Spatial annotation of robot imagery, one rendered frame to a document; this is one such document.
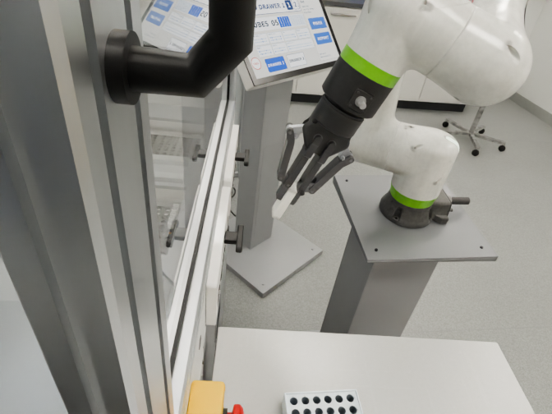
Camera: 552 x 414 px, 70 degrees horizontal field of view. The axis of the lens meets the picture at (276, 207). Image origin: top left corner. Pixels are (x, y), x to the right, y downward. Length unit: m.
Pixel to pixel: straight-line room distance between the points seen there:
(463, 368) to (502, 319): 1.34
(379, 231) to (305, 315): 0.84
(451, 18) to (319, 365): 0.60
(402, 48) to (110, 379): 0.49
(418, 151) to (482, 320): 1.30
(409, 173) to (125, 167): 0.92
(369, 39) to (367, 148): 0.49
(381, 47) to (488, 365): 0.64
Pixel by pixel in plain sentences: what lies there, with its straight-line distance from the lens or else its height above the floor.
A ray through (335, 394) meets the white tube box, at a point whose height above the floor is 0.80.
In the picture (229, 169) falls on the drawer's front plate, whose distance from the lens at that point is 0.93.
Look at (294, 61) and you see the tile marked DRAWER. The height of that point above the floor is 1.00.
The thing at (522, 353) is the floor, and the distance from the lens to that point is 2.14.
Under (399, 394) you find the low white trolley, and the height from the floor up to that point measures 0.76.
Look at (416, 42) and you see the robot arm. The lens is 0.57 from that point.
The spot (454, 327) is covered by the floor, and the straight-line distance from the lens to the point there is 2.06.
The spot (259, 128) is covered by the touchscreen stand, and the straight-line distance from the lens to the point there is 1.63.
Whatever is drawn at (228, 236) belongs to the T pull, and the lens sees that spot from 0.77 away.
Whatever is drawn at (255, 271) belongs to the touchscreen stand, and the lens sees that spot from 1.91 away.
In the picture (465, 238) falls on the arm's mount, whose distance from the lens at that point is 1.17.
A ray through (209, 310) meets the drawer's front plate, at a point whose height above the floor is 0.86.
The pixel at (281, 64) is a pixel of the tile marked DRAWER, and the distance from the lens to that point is 1.46.
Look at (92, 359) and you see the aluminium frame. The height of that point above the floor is 1.24.
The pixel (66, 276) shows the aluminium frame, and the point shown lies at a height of 1.29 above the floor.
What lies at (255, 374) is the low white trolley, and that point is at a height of 0.76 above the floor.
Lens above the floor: 1.42
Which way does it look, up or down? 37 degrees down
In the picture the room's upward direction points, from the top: 8 degrees clockwise
